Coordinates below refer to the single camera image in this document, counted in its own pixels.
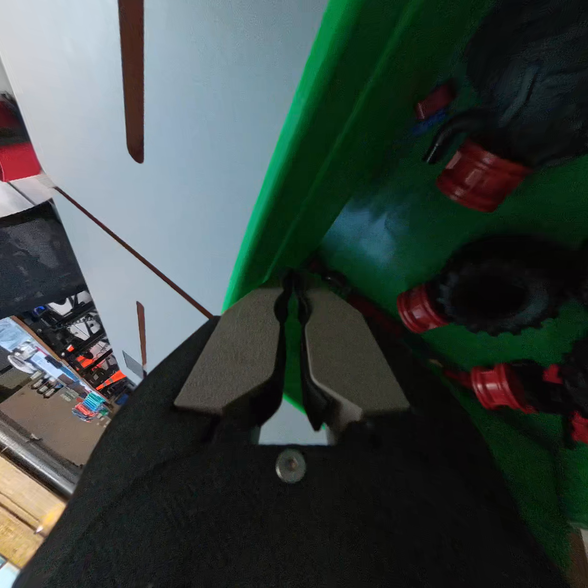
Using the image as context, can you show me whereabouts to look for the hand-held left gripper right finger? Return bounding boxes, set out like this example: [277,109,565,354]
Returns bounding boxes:
[294,271,410,445]

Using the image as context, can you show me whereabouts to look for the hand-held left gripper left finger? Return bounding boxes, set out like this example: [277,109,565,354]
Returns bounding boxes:
[174,271,295,445]

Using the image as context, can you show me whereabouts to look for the green plastic box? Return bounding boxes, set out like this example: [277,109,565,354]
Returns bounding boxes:
[222,0,588,570]

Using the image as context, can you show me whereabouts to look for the red lego wheel rim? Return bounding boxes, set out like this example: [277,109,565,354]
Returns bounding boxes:
[435,140,533,213]
[469,364,536,414]
[396,284,448,334]

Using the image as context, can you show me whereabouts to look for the blue lego piece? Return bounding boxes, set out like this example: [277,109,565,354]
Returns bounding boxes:
[412,112,448,136]

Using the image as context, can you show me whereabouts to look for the small red lego brick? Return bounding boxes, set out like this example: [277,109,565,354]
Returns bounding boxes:
[415,83,456,121]

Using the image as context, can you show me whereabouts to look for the large black lego tyre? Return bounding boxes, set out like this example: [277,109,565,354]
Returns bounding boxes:
[464,0,588,166]

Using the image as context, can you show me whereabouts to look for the short brown wooden strip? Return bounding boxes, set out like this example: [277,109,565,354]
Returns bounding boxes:
[136,301,149,373]

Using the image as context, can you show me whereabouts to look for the metal equipment rack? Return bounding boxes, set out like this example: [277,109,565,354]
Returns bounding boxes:
[28,294,134,400]

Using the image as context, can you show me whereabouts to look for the thin brown line strip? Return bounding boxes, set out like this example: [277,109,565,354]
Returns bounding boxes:
[54,186,214,319]

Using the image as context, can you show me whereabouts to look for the colourful packets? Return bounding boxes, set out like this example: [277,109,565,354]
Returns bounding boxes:
[73,391,112,422]

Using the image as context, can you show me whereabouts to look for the metal bar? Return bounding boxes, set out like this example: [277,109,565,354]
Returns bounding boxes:
[0,418,81,497]

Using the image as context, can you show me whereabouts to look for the black textured panel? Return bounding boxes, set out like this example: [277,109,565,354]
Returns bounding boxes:
[0,202,90,318]

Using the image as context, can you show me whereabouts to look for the wooden bench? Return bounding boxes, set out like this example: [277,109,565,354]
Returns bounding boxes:
[0,455,67,570]

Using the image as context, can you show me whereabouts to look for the red object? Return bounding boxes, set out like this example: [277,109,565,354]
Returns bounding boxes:
[0,94,40,182]

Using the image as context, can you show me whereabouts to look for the black curved lego hose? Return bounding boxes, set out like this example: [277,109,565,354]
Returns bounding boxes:
[425,112,488,164]

